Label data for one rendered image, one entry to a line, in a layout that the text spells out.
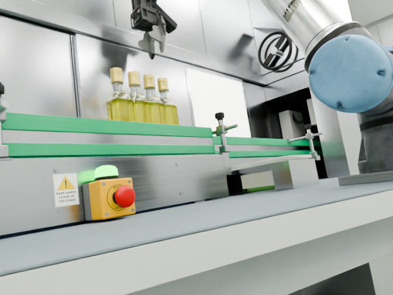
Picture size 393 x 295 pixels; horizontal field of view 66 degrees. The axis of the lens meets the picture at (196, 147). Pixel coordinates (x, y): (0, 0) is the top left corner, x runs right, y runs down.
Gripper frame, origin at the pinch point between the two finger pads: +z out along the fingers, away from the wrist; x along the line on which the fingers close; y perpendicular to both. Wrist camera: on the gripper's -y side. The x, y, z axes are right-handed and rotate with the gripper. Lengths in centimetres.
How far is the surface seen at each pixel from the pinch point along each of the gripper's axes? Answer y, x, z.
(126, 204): 33, 28, 48
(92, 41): 18.0, -10.8, -5.2
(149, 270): 47, 56, 53
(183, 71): -22.8, -13.8, -3.0
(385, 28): -411, -26, -134
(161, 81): 1.1, 1.0, 10.6
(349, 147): -101, 15, 36
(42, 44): 32.5, -12.7, -1.7
